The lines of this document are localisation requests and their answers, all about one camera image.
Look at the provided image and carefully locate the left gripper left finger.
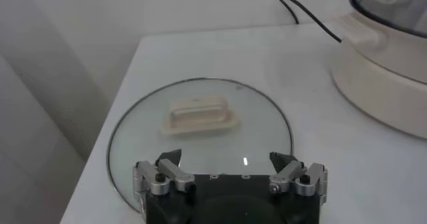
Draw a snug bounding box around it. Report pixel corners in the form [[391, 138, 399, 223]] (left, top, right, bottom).
[[132, 148, 196, 210]]

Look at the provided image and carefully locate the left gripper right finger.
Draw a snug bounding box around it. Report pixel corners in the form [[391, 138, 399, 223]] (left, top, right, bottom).
[[268, 151, 329, 207]]

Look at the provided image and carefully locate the glass lid with cream handle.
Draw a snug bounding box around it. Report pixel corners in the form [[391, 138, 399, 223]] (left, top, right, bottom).
[[106, 77, 294, 213]]

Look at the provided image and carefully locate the white electric cooker base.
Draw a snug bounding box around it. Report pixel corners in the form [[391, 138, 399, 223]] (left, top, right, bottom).
[[330, 11, 427, 140]]

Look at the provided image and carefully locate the black cooker power cord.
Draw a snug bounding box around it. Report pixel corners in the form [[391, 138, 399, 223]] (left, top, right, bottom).
[[274, 0, 343, 43]]

